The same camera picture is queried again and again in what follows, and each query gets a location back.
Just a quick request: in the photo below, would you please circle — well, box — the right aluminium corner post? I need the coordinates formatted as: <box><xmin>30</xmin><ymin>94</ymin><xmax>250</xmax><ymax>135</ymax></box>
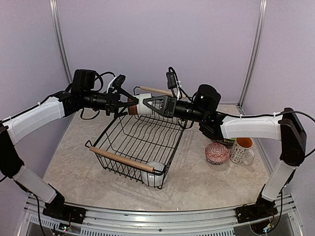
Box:
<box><xmin>238</xmin><ymin>0</ymin><xmax>268</xmax><ymax>109</ymax></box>

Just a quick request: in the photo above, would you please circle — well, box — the white ceramic bowl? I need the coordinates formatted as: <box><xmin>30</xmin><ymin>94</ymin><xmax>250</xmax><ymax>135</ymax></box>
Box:
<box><xmin>141</xmin><ymin>161</ymin><xmax>168</xmax><ymax>187</ymax></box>

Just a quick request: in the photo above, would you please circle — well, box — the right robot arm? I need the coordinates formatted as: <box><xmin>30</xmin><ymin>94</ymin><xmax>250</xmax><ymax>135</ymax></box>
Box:
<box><xmin>139</xmin><ymin>84</ymin><xmax>307</xmax><ymax>218</ymax></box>

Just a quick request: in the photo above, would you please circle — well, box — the brown white small cup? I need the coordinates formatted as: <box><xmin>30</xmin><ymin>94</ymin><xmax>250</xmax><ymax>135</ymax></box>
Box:
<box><xmin>128</xmin><ymin>93</ymin><xmax>153</xmax><ymax>115</ymax></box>

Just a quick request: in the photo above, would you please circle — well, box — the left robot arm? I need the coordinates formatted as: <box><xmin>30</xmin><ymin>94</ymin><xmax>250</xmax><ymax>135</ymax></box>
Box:
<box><xmin>0</xmin><ymin>69</ymin><xmax>139</xmax><ymax>219</ymax></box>

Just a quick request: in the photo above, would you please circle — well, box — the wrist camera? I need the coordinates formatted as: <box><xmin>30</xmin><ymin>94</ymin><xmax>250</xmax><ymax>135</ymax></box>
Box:
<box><xmin>106</xmin><ymin>75</ymin><xmax>126</xmax><ymax>94</ymax></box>
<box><xmin>166</xmin><ymin>67</ymin><xmax>183</xmax><ymax>100</ymax></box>

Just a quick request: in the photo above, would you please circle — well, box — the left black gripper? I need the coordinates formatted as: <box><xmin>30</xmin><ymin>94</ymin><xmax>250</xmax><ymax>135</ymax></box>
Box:
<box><xmin>82</xmin><ymin>86</ymin><xmax>138</xmax><ymax>118</ymax></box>

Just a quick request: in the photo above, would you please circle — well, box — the blue white patterned bowl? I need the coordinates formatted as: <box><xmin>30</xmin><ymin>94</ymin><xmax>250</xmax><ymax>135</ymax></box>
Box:
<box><xmin>204</xmin><ymin>143</ymin><xmax>229</xmax><ymax>165</ymax></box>

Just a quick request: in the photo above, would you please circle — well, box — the woven bamboo tray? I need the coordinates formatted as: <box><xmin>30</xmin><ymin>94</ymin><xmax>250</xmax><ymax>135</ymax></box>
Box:
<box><xmin>217</xmin><ymin>138</ymin><xmax>236</xmax><ymax>146</ymax></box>

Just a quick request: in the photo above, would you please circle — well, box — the aluminium corner post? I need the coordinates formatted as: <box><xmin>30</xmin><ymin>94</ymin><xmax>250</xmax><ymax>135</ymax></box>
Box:
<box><xmin>238</xmin><ymin>0</ymin><xmax>268</xmax><ymax>109</ymax></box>
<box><xmin>49</xmin><ymin>0</ymin><xmax>72</xmax><ymax>84</ymax></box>

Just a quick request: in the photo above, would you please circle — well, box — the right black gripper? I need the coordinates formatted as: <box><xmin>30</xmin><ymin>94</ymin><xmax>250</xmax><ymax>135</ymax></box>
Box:
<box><xmin>143</xmin><ymin>94</ymin><xmax>208</xmax><ymax>122</ymax></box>

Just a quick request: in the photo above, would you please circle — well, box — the black wire dish rack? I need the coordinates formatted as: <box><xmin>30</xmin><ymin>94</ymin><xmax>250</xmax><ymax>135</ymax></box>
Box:
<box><xmin>85</xmin><ymin>86</ymin><xmax>193</xmax><ymax>190</ymax></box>

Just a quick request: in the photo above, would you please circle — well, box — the white calligraphy cup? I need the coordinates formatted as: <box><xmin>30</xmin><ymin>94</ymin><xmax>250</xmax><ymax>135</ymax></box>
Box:
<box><xmin>229</xmin><ymin>138</ymin><xmax>255</xmax><ymax>166</ymax></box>

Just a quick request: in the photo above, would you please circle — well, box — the aluminium front rail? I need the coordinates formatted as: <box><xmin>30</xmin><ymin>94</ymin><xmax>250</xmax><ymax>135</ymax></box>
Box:
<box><xmin>23</xmin><ymin>194</ymin><xmax>303</xmax><ymax>236</ymax></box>

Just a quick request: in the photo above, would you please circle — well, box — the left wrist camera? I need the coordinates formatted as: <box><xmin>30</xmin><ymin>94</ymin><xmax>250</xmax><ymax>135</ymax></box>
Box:
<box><xmin>106</xmin><ymin>75</ymin><xmax>126</xmax><ymax>94</ymax></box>

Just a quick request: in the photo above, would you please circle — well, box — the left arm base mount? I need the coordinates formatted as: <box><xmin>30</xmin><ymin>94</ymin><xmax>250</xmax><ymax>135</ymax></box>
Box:
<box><xmin>43</xmin><ymin>196</ymin><xmax>86</xmax><ymax>224</ymax></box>

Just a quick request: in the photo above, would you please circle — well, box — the left aluminium corner post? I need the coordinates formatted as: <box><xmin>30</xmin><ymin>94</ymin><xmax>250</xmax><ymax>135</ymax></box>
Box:
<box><xmin>49</xmin><ymin>0</ymin><xmax>72</xmax><ymax>84</ymax></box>

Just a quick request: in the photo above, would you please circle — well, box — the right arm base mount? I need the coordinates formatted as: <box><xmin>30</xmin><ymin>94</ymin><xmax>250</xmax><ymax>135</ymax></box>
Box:
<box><xmin>235</xmin><ymin>194</ymin><xmax>278</xmax><ymax>223</ymax></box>

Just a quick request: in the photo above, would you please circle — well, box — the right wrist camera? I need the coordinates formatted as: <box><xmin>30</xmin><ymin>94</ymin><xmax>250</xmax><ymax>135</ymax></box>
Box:
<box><xmin>166</xmin><ymin>67</ymin><xmax>183</xmax><ymax>100</ymax></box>

